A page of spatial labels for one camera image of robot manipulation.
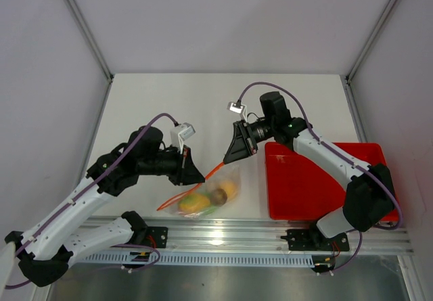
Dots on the yellow green mango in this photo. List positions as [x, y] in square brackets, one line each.
[193, 203]

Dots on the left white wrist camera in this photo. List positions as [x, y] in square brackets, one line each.
[181, 133]

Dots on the green apple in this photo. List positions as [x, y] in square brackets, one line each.
[209, 210]

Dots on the slotted cable duct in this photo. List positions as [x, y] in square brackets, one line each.
[280, 260]

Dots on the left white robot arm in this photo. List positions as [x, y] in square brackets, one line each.
[46, 251]

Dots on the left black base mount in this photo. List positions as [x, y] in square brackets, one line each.
[155, 237]

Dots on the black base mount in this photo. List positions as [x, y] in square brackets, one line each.
[155, 237]
[311, 240]

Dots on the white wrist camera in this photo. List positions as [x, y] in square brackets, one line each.
[238, 108]
[181, 133]

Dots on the brown kiwi fruit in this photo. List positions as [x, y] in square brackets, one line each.
[218, 197]

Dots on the right aluminium frame post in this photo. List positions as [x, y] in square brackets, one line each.
[378, 27]

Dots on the aluminium frame post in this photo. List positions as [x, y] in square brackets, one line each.
[87, 35]
[378, 27]

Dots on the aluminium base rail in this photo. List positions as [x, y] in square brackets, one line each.
[261, 236]

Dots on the orange fruit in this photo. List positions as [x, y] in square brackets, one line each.
[229, 187]

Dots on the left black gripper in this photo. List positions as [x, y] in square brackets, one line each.
[186, 172]

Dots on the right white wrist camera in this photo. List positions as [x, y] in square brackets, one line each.
[238, 108]

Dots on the left aluminium frame post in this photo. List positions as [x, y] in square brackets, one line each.
[87, 35]

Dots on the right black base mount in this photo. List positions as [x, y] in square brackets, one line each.
[311, 240]

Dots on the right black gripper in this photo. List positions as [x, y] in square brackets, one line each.
[243, 144]

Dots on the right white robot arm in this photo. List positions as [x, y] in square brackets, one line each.
[369, 189]

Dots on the clear orange zip top bag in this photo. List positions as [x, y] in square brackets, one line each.
[219, 173]

